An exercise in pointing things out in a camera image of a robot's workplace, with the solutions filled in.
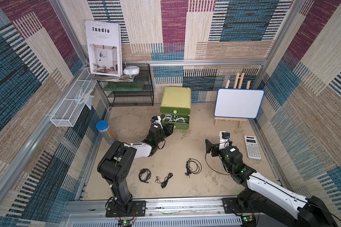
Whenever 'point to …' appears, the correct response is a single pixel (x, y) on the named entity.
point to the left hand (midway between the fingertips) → (173, 124)
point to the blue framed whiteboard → (238, 102)
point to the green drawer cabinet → (176, 103)
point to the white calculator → (252, 147)
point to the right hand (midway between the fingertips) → (214, 138)
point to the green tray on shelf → (124, 86)
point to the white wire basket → (69, 110)
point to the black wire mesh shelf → (138, 91)
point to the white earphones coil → (171, 117)
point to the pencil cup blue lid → (103, 126)
